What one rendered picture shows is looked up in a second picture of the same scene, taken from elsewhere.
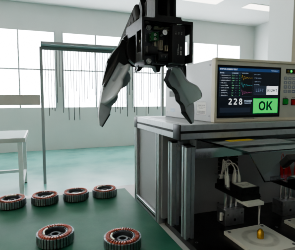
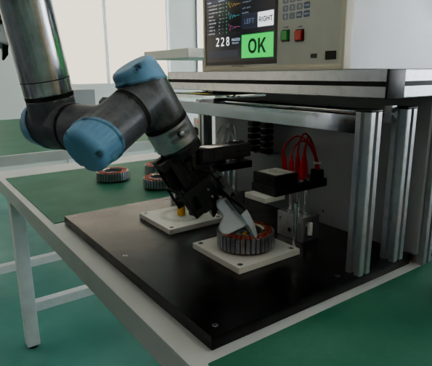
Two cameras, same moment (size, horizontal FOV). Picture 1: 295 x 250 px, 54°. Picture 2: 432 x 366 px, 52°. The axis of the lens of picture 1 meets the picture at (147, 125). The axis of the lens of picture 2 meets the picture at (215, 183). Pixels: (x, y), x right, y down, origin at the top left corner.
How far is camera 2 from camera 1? 148 cm
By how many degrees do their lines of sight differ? 74
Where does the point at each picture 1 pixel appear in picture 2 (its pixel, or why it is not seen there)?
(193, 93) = not seen: outside the picture
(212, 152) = (187, 106)
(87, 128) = not seen: outside the picture
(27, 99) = (182, 52)
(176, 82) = not seen: hidden behind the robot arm
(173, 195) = not seen: hidden behind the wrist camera
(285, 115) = (287, 62)
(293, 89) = (298, 9)
